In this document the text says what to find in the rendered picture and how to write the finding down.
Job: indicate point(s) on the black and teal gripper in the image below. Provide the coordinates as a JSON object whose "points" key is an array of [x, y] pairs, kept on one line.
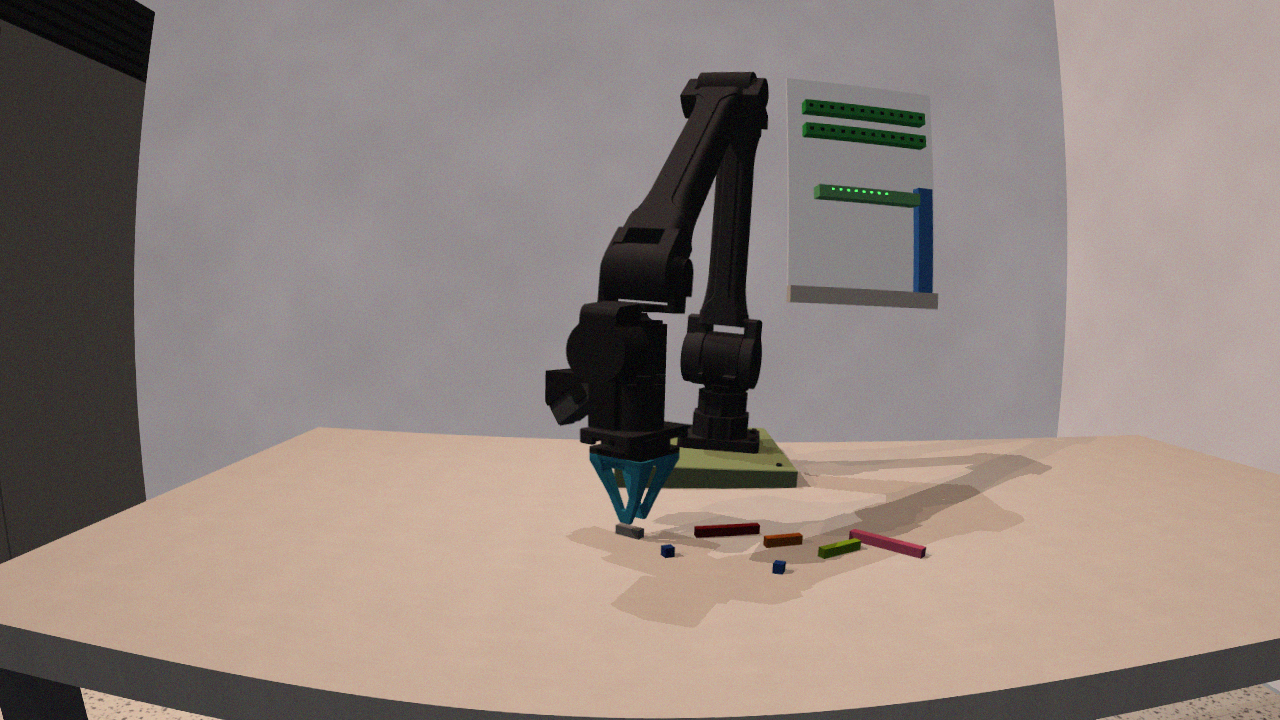
{"points": [[644, 435]]}

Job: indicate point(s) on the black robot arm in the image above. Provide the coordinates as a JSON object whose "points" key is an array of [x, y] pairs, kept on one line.
{"points": [[642, 263]]}

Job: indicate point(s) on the orange rod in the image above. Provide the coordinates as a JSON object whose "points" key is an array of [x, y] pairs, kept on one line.
{"points": [[783, 540]]}

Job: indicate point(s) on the lime green rod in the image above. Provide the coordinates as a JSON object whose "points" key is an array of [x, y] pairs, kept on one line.
{"points": [[839, 548]]}

